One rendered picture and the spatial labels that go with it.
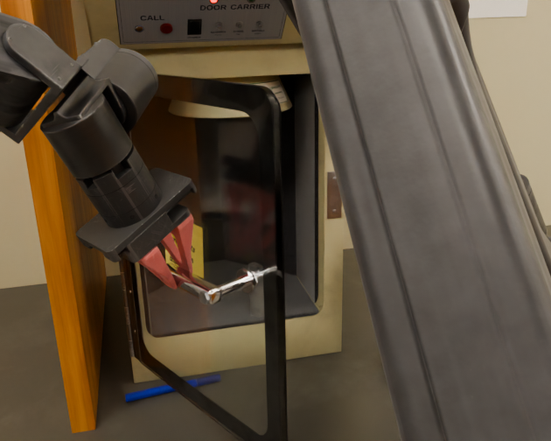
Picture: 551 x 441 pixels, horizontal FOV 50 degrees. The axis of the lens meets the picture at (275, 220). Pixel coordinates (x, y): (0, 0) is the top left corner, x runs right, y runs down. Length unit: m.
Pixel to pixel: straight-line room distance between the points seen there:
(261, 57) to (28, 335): 0.62
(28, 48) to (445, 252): 0.39
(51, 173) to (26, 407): 0.36
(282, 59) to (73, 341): 0.44
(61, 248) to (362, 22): 0.58
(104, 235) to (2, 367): 0.52
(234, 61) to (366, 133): 0.61
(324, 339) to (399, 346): 0.78
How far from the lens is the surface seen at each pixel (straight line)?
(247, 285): 0.58
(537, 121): 1.53
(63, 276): 0.74
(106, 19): 0.71
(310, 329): 0.93
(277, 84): 0.85
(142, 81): 0.56
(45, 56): 0.50
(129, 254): 0.53
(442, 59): 0.18
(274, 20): 0.73
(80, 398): 0.83
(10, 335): 1.12
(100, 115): 0.50
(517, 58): 1.47
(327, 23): 0.20
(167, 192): 0.55
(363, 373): 0.92
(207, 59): 0.78
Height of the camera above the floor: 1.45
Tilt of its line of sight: 20 degrees down
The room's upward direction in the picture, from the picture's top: 1 degrees counter-clockwise
